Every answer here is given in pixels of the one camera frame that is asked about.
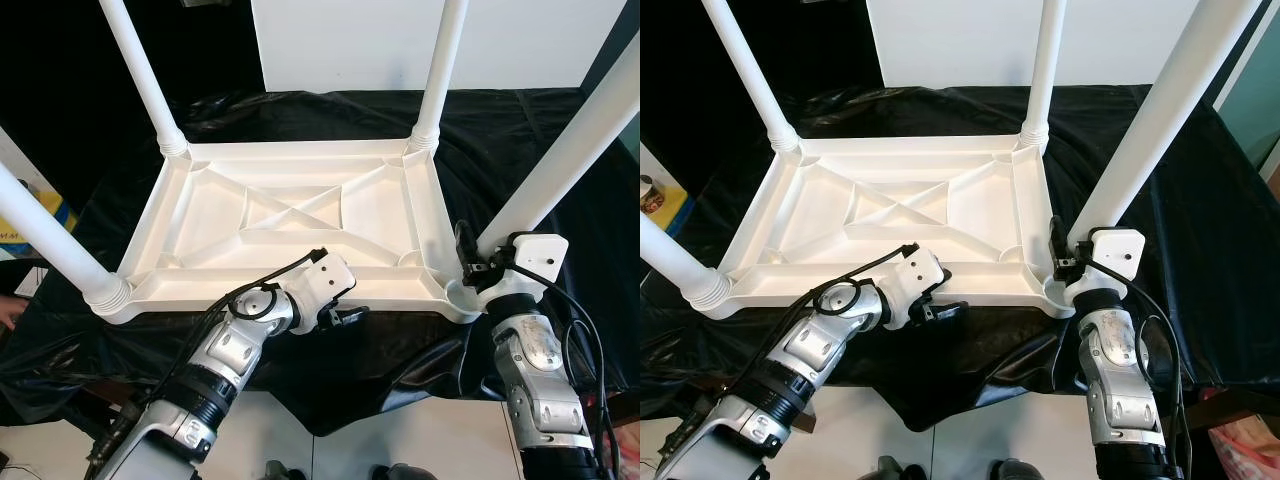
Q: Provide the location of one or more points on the grey robot leg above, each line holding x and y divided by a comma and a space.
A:
900, 470
1020, 470
282, 472
405, 472

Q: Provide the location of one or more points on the red patterned bag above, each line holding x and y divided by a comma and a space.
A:
1250, 450

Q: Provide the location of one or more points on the white plastic table leg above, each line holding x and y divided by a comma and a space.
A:
1045, 70
50, 245
675, 265
1160, 120
140, 70
440, 70
745, 70
565, 150

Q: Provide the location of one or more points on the grey robot left leg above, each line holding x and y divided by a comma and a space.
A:
900, 470
282, 472

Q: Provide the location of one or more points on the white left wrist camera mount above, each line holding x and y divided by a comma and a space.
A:
915, 272
320, 275

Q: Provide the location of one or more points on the grey robot right leg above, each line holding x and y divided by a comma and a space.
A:
1020, 470
405, 472

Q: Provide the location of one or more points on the yellow and blue box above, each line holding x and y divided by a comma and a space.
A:
675, 205
60, 215

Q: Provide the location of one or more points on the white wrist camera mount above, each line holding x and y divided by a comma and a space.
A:
320, 275
915, 272
1115, 250
535, 255

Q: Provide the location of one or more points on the dark grey vertical post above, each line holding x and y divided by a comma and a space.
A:
1240, 50
625, 70

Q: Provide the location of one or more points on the round can with white lid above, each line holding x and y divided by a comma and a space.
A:
657, 195

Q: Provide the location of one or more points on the brown wooden table beam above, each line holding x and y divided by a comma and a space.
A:
1235, 408
805, 420

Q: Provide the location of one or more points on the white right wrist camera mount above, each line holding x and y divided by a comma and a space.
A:
535, 255
1115, 250

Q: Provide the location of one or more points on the black plastic table cover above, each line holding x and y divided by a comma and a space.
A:
1200, 250
520, 130

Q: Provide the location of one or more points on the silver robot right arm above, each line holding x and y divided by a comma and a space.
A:
1120, 380
540, 380

